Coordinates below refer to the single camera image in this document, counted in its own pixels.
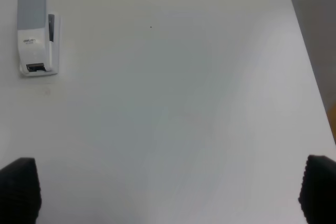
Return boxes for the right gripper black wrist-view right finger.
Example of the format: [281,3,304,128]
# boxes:
[298,155,335,224]

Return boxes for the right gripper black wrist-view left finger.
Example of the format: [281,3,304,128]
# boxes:
[1,157,42,223]

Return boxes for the white and grey stapler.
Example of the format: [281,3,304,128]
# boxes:
[17,0,61,77]

